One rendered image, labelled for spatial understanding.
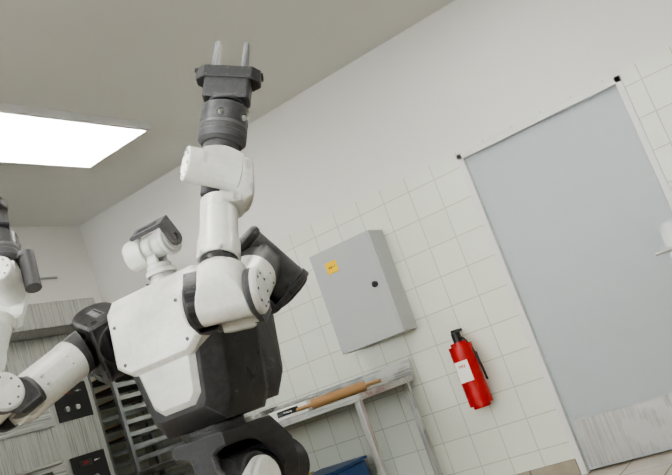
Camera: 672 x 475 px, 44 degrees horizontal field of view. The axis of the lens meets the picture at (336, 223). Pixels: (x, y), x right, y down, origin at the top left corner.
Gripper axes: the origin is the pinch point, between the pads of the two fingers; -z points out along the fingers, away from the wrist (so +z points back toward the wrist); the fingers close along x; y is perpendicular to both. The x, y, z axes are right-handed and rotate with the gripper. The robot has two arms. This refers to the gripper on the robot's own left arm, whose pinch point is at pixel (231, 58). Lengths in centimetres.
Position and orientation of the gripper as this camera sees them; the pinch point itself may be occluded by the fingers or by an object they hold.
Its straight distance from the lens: 160.2
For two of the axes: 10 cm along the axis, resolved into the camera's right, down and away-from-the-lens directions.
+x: -10.0, -0.5, 0.3
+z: -0.6, 9.4, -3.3
